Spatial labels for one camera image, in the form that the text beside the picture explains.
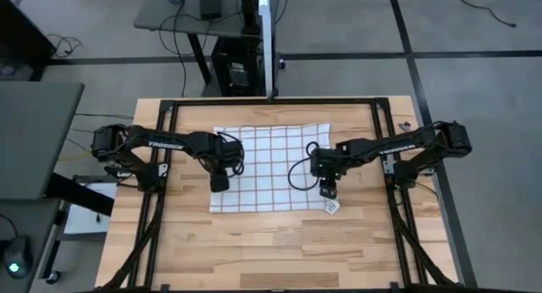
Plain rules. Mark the grey flat desk top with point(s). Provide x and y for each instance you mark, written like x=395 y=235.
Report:
x=34 y=136

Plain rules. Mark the small black clip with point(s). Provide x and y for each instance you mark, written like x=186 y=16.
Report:
x=405 y=125

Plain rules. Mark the black caster wheel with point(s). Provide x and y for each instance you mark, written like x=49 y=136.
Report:
x=281 y=64
x=53 y=277

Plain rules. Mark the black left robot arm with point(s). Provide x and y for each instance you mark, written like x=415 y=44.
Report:
x=165 y=141

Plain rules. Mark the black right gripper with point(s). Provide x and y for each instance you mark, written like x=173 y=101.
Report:
x=328 y=161

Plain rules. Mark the white paper sheet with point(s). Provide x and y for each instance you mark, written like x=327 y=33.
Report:
x=84 y=221

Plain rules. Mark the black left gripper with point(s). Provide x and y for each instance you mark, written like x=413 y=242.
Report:
x=226 y=155

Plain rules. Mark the black power brick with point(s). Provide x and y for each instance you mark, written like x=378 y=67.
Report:
x=210 y=3

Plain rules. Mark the black aluminium table frame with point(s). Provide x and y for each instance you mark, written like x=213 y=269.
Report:
x=271 y=101

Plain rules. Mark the black upright pole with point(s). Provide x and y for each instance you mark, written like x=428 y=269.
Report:
x=250 y=9

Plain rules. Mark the black computer mouse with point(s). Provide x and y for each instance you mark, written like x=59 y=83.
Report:
x=17 y=257

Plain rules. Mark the black desk foot bar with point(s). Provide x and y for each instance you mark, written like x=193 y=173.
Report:
x=80 y=195

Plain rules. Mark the white upright post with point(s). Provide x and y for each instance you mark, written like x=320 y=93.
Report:
x=267 y=39

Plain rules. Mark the black computer tower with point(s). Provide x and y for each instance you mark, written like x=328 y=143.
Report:
x=224 y=73

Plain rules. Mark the white red-checked towel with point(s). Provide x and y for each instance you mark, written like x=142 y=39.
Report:
x=271 y=174

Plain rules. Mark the dark grey desk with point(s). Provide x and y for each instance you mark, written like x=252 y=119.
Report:
x=38 y=225

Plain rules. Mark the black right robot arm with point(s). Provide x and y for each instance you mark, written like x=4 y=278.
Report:
x=402 y=145

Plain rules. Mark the black cabinet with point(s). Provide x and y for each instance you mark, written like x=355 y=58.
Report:
x=21 y=34

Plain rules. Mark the grey desk with black leg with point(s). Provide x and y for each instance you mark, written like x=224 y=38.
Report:
x=161 y=18

